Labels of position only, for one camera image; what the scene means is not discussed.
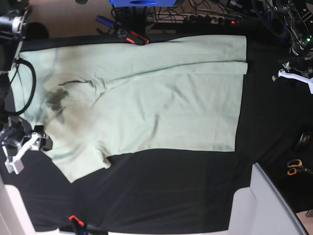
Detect red black clamp top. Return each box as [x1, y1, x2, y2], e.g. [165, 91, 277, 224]
[117, 28, 149, 46]

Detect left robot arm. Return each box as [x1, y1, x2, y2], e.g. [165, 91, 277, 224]
[266, 0, 313, 93]

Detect blue plastic box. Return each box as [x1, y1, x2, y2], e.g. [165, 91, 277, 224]
[109, 0, 176, 7]

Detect white power strip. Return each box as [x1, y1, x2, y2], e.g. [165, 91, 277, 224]
[147, 13, 240, 25]

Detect light green T-shirt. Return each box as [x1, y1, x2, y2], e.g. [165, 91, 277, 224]
[20, 35, 248, 182]

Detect red clamp bottom edge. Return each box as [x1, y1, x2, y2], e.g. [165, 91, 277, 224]
[68, 215, 84, 227]

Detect white table block left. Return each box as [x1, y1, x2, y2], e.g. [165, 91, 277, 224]
[0, 178, 36, 235]

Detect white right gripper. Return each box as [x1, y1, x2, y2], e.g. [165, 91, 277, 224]
[1, 121, 53, 174]

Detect orange handled scissors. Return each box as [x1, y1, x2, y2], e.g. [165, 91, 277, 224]
[287, 159, 313, 176]

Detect blue handle tool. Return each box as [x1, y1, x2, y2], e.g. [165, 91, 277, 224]
[96, 16, 115, 28]

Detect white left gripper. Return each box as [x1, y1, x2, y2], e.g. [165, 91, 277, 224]
[272, 55, 313, 94]

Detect black round tape roll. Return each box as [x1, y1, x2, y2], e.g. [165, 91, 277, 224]
[294, 131, 313, 153]

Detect black table cloth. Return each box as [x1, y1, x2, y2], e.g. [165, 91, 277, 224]
[0, 34, 313, 232]

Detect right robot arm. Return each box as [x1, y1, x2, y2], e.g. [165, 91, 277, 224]
[0, 0, 52, 174]

